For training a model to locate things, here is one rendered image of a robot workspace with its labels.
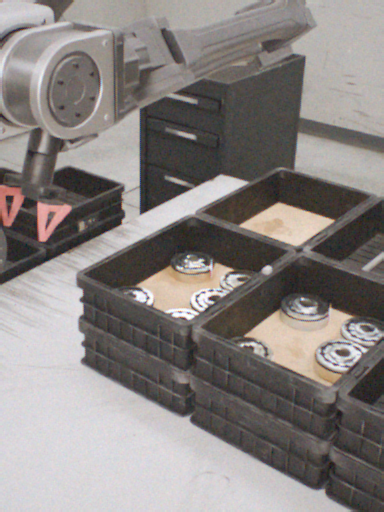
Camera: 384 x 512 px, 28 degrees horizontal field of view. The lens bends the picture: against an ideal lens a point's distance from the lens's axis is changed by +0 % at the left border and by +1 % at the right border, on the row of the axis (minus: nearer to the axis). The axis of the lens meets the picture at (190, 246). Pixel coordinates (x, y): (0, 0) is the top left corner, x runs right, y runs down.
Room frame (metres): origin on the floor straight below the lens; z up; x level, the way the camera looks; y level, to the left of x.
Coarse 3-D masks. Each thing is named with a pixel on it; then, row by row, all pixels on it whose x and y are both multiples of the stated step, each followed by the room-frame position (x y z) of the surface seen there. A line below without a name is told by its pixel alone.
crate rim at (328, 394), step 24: (288, 264) 1.45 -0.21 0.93; (336, 264) 1.46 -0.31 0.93; (216, 312) 1.25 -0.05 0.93; (192, 336) 1.19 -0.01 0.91; (216, 336) 1.17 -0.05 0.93; (240, 360) 1.12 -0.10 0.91; (264, 360) 1.10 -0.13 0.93; (360, 360) 1.11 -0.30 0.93; (288, 384) 1.06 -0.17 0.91; (312, 384) 1.04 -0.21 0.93; (336, 384) 1.04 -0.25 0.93
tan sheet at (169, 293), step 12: (216, 264) 1.62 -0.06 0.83; (156, 276) 1.55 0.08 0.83; (168, 276) 1.55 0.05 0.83; (216, 276) 1.56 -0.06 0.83; (156, 288) 1.50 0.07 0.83; (168, 288) 1.50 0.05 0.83; (180, 288) 1.50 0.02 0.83; (192, 288) 1.50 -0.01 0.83; (204, 288) 1.51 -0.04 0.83; (156, 300) 1.45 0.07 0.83; (168, 300) 1.45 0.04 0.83; (180, 300) 1.45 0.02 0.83
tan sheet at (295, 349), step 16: (272, 320) 1.38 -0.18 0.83; (336, 320) 1.39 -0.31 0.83; (256, 336) 1.32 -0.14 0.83; (272, 336) 1.32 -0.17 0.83; (288, 336) 1.33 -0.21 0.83; (304, 336) 1.33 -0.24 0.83; (320, 336) 1.33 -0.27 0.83; (336, 336) 1.33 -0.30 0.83; (288, 352) 1.27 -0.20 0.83; (304, 352) 1.27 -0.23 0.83; (288, 368) 1.22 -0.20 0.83; (304, 368) 1.22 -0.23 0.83
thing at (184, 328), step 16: (176, 224) 1.63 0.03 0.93; (224, 224) 1.63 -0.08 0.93; (144, 240) 1.54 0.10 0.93; (256, 240) 1.56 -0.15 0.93; (112, 256) 1.46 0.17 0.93; (288, 256) 1.48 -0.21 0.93; (80, 272) 1.38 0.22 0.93; (96, 288) 1.33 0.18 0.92; (112, 288) 1.32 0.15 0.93; (240, 288) 1.34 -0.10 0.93; (128, 304) 1.28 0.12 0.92; (144, 304) 1.27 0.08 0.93; (160, 320) 1.23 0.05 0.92; (176, 320) 1.22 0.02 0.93; (192, 320) 1.22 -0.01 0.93
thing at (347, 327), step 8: (352, 320) 1.35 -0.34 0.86; (360, 320) 1.35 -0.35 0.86; (368, 320) 1.35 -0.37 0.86; (376, 320) 1.35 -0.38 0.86; (344, 328) 1.31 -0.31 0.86; (352, 328) 1.31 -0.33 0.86; (344, 336) 1.29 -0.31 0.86; (352, 336) 1.29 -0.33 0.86; (360, 336) 1.29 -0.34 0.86; (376, 336) 1.29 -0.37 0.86; (360, 344) 1.27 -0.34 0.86; (368, 344) 1.26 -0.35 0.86
